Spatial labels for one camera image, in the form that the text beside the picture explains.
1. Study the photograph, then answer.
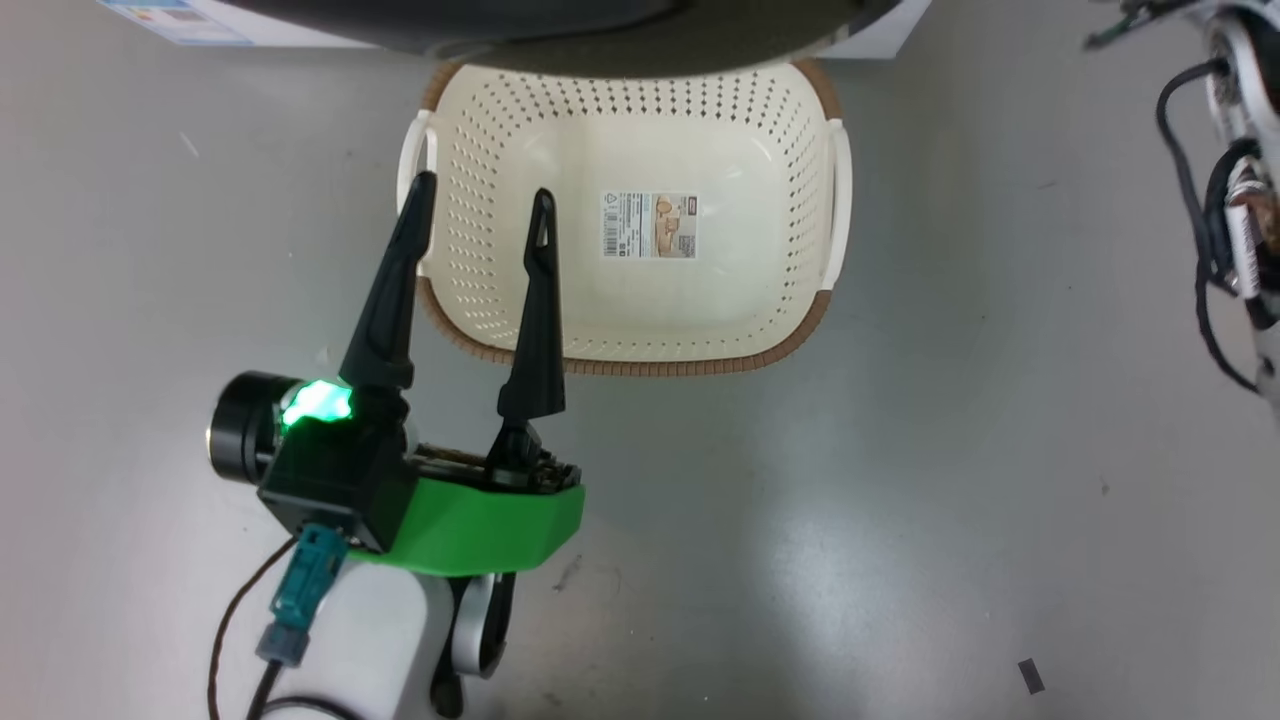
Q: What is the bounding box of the cream perforated laundry basket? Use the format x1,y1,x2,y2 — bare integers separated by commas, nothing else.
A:
397,58,854,378

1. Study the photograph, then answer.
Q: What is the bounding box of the blue white energy label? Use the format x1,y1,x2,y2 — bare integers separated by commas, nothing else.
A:
100,0,256,47

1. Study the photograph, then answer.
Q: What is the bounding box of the dark washing machine door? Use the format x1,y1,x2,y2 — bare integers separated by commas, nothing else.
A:
222,0,901,81

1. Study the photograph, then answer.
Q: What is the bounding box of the thin dark left arm cable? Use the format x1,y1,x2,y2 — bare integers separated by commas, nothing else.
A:
207,535,301,720

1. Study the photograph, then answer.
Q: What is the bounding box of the paper basket label sticker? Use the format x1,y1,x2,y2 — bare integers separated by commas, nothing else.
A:
600,190,699,261

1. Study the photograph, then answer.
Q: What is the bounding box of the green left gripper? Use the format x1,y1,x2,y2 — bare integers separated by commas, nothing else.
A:
340,172,587,579

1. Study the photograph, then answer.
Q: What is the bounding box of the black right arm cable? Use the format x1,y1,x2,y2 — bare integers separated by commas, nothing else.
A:
1157,60,1263,396

